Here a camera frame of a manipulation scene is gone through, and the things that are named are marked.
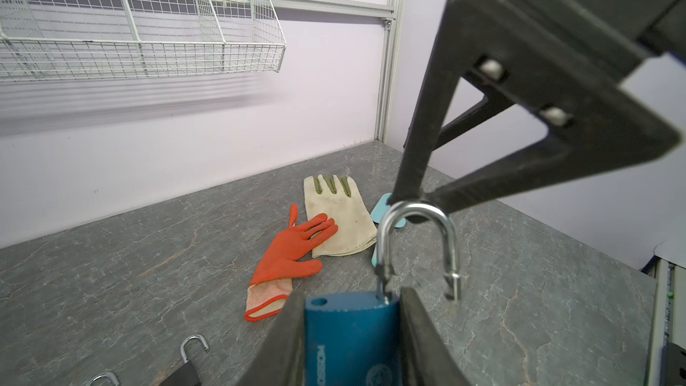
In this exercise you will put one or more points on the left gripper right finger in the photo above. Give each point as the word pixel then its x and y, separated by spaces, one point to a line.
pixel 425 358

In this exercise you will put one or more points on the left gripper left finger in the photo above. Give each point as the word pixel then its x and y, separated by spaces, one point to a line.
pixel 281 359

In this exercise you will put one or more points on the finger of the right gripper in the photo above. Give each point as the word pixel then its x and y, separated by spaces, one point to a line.
pixel 593 127
pixel 485 109

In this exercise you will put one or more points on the blue padlock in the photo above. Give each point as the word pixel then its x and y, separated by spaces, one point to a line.
pixel 353 338

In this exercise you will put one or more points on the dark padlock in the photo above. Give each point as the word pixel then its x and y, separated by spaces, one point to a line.
pixel 186 374

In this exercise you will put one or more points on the red rubber glove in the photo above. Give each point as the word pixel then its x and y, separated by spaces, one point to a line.
pixel 283 262

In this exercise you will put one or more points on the teal garden trowel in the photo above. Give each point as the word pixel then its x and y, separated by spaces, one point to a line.
pixel 378 212

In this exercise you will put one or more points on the beige cloth glove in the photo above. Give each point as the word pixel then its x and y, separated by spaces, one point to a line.
pixel 341 200

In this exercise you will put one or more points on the white wire shelf basket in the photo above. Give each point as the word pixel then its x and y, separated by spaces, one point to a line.
pixel 64 40

